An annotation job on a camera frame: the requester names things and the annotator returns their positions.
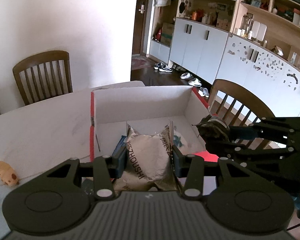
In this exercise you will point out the red cardboard shoe box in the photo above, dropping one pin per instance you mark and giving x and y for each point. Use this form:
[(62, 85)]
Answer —
[(148, 110)]

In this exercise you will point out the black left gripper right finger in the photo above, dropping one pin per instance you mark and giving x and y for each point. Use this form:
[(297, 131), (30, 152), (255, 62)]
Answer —
[(235, 197)]

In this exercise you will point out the wooden chair far side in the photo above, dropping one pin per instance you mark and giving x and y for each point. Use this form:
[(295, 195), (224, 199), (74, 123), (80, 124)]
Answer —
[(43, 76)]

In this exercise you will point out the blueberry snack packet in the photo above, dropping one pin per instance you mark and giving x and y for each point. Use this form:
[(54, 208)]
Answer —
[(183, 139)]

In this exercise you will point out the blue gloved hand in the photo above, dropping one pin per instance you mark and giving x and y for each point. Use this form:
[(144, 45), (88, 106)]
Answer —
[(296, 201)]

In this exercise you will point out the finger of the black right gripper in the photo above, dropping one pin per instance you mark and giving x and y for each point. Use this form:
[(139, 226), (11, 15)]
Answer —
[(260, 158), (282, 130)]

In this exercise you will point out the silver foil bag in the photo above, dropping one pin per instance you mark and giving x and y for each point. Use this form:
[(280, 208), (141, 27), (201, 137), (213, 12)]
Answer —
[(149, 162)]

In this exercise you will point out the white wall cabinet unit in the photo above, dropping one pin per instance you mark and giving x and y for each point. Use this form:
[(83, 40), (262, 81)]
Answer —
[(253, 43)]

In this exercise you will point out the dark entrance door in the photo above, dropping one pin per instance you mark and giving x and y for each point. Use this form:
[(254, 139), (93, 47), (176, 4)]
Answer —
[(139, 27)]

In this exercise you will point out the blue white snack bar packet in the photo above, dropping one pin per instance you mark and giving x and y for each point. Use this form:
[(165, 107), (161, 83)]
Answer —
[(121, 143)]

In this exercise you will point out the wooden chair right side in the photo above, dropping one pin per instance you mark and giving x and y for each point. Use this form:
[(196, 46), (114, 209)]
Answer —
[(236, 105)]

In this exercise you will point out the yellow spotted pig toy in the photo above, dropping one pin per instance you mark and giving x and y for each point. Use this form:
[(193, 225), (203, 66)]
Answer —
[(8, 175)]

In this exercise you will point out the wooden chair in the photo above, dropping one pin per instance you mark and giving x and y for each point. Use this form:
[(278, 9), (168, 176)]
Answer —
[(236, 105), (43, 76)]

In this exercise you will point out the black snack packet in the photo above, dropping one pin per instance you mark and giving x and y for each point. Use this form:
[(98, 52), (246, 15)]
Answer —
[(214, 131)]

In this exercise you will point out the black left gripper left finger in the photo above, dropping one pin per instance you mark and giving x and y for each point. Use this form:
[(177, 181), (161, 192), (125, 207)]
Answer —
[(64, 196)]

